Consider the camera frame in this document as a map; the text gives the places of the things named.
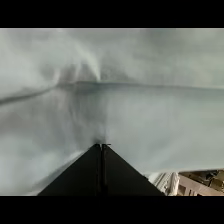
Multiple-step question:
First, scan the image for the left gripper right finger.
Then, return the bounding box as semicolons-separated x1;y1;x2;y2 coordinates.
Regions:
101;143;165;197

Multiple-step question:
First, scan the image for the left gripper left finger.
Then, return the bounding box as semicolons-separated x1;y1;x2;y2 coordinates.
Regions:
37;143;102;197

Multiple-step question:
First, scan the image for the pale blue-grey shirt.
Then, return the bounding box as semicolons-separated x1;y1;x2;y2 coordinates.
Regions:
0;28;224;197

